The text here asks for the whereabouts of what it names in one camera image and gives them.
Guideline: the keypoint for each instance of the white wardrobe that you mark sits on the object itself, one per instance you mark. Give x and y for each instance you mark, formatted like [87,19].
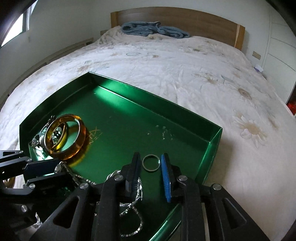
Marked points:
[279,59]

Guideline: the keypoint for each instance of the amber translucent bangle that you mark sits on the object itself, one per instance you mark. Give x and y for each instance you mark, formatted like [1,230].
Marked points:
[55,150]

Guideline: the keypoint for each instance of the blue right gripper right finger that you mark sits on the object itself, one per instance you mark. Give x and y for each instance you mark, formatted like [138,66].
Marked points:
[207,211]

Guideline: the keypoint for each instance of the window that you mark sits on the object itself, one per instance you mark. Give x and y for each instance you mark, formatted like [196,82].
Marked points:
[15,18]

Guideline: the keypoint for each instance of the blue folded blanket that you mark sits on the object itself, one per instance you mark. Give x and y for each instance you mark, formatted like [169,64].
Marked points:
[140,28]

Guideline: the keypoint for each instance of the wooden headboard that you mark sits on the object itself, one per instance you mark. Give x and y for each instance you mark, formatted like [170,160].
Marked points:
[196,23]

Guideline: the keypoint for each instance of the red box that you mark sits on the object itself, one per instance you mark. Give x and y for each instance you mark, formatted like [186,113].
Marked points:
[292,107]

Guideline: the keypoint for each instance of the wall socket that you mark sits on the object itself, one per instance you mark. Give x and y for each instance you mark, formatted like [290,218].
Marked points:
[256,55]
[103,32]

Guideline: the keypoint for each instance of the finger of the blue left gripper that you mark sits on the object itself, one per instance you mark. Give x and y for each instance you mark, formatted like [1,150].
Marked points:
[36,169]

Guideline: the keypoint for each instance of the floral white bed duvet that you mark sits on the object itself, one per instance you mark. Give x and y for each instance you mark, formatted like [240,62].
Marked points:
[256,157]

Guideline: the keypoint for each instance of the beige low side shelf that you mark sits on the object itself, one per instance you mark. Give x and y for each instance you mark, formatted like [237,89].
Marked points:
[59,54]

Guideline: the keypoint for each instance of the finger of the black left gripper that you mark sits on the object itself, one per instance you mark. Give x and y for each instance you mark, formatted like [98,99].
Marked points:
[8,155]

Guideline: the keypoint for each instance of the green jewelry tray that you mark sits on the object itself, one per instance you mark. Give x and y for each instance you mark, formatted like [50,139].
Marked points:
[121,120]

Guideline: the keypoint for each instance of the right wall socket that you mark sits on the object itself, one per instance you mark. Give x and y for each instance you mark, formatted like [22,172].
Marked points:
[256,55]

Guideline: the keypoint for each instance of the tissue box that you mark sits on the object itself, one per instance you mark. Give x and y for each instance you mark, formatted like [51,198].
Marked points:
[258,68]

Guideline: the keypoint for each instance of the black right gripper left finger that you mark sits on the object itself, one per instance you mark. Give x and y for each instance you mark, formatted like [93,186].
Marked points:
[93,212]

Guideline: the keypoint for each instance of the left wall socket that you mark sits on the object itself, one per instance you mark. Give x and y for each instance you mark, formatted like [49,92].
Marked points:
[103,32]

